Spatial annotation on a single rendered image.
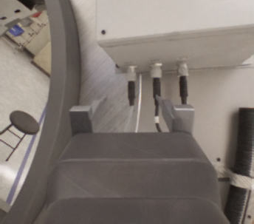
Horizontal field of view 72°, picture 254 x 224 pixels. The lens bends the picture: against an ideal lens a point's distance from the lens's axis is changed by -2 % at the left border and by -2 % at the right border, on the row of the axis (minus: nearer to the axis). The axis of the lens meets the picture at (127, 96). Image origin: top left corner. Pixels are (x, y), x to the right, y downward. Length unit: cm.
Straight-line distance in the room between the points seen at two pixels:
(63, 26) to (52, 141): 18
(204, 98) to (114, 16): 18
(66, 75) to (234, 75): 25
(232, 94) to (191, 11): 15
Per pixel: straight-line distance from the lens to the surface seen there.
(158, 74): 25
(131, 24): 19
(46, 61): 522
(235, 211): 29
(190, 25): 18
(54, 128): 28
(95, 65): 32
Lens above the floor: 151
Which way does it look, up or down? 4 degrees down
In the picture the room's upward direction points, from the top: 45 degrees clockwise
